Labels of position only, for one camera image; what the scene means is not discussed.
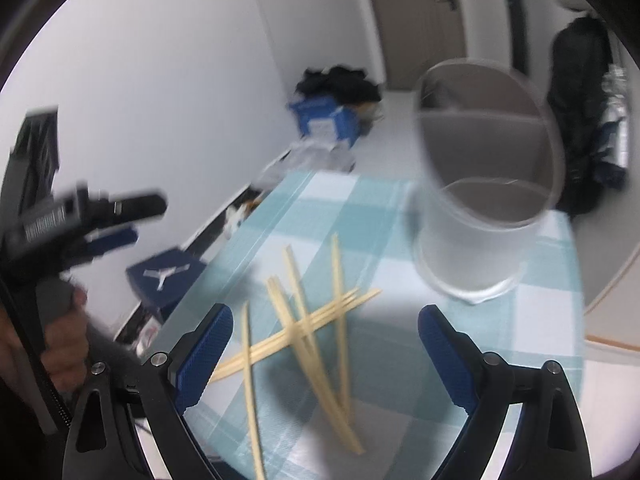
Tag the black hanging jacket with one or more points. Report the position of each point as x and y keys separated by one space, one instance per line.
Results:
x=580 y=110

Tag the navy shoe box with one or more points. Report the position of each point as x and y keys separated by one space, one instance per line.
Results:
x=160 y=275

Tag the blue cardboard box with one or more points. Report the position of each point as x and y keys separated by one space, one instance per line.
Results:
x=325 y=117

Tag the teal checked table mat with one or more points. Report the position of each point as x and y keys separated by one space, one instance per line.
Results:
x=350 y=200

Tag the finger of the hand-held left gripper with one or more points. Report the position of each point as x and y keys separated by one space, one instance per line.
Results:
x=130 y=207
x=107 y=242

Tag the translucent white chopstick holder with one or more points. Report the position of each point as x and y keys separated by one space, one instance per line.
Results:
x=475 y=240

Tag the pile of black clothes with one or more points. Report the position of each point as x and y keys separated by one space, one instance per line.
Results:
x=340 y=85

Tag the white cabinet with tan trim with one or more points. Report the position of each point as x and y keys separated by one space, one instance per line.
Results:
x=620 y=310

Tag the grey-brown door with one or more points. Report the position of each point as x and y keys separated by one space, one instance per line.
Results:
x=415 y=15

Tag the person's left hand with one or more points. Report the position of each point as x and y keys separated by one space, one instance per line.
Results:
x=65 y=345

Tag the set of wooden chopsticks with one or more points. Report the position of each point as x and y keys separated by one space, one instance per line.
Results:
x=300 y=335

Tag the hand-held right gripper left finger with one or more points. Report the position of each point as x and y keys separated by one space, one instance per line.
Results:
x=205 y=355

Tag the grey plastic mailing bag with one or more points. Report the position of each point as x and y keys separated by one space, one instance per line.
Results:
x=310 y=157

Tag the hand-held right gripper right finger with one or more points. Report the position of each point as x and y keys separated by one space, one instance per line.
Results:
x=445 y=355

